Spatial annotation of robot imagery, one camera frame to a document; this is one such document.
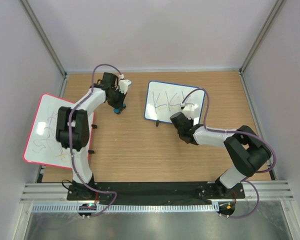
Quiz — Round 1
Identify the blue whiteboard eraser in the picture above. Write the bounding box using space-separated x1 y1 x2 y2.
113 105 127 115

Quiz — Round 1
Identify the blue framed whiteboard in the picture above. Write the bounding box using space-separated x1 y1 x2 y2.
144 80 206 124

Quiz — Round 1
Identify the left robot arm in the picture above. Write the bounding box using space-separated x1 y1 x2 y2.
55 72 132 200

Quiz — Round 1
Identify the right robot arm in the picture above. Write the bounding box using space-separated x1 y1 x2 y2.
170 111 275 198

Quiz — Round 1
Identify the pink framed whiteboard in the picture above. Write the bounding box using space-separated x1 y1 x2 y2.
23 93 96 171

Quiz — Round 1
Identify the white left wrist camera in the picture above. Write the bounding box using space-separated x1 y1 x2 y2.
118 74 132 95

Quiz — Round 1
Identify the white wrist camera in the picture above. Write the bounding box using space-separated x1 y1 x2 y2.
180 103 198 120
118 74 132 95

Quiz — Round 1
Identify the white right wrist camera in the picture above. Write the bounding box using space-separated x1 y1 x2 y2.
180 103 198 120

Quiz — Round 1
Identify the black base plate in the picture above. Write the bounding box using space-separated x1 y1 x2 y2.
66 181 246 201

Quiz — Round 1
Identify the slotted cable duct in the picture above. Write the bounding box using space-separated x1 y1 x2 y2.
31 202 219 213

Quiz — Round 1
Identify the aluminium rail frame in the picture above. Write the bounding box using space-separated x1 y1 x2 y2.
20 180 293 206

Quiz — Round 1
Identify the left aluminium corner post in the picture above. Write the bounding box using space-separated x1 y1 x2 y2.
19 0 68 80

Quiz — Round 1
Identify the aluminium corner post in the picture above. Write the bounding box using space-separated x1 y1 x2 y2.
19 0 68 80
239 0 287 75

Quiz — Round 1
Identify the right aluminium corner post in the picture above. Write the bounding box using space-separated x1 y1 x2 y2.
239 0 287 75

